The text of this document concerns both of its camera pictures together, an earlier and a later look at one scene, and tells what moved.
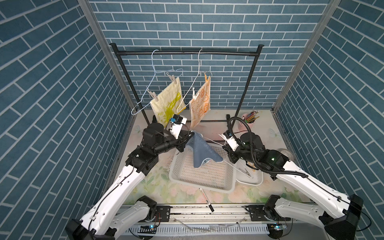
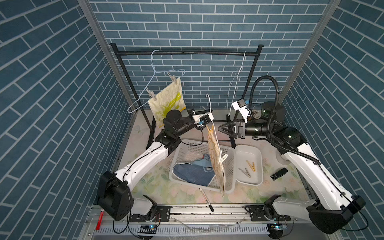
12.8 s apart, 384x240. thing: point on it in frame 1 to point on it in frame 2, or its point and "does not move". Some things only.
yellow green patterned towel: (170, 103) does not move
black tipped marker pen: (211, 207) does not move
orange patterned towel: (201, 105) to (215, 151)
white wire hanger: (228, 163) to (228, 94)
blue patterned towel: (202, 150) to (200, 172)
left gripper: (183, 137) to (190, 112)
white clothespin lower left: (153, 94) does not move
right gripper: (230, 153) to (237, 123)
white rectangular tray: (247, 174) does not move
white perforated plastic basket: (220, 176) does not move
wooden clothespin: (207, 80) to (211, 130)
